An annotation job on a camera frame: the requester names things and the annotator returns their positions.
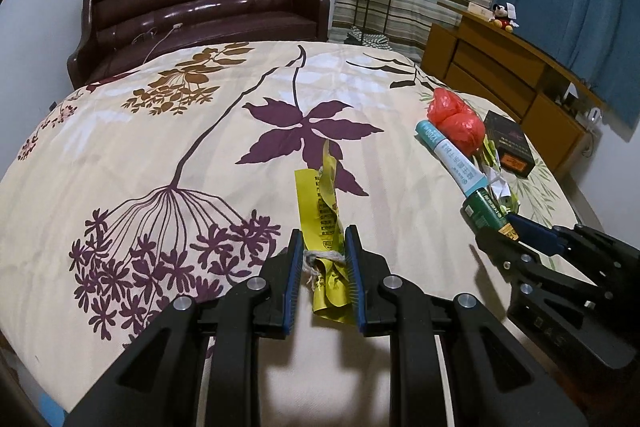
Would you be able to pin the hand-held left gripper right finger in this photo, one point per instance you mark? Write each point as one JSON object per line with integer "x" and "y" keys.
{"x": 353, "y": 282}

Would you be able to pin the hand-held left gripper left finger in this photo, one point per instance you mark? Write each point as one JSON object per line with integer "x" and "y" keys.
{"x": 295, "y": 282}

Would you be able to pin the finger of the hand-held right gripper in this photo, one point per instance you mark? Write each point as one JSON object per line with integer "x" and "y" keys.
{"x": 532, "y": 232}
{"x": 520, "y": 262}

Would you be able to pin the green bottle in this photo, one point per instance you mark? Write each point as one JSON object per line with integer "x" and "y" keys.
{"x": 485, "y": 212}

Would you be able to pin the yellow wrapper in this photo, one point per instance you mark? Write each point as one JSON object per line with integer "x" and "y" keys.
{"x": 322, "y": 207}

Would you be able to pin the green white thin wrapper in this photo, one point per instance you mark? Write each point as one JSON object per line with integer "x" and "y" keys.
{"x": 497, "y": 184}

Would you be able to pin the dark flat box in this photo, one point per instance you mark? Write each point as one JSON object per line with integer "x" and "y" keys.
{"x": 507, "y": 137}

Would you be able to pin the light blue rolled packet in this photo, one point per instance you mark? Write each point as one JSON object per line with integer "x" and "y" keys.
{"x": 450, "y": 157}

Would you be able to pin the small white device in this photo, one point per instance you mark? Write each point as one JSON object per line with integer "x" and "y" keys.
{"x": 592, "y": 116}

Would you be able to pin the red plastic bag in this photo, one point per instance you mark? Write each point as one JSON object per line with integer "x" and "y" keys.
{"x": 457, "y": 122}

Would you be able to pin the wooden cabinet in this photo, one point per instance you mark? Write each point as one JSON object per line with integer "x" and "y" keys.
{"x": 480, "y": 57}

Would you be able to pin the floral bed blanket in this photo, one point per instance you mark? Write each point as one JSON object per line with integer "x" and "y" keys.
{"x": 150, "y": 157}

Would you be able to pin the mouse plush toy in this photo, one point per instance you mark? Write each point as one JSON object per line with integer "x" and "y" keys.
{"x": 502, "y": 17}

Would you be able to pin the small white box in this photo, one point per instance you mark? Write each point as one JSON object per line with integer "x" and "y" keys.
{"x": 480, "y": 12}

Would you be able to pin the checked cloth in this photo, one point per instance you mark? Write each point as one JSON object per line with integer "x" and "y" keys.
{"x": 370, "y": 39}

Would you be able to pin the light blue object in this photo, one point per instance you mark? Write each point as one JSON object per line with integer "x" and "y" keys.
{"x": 52, "y": 412}

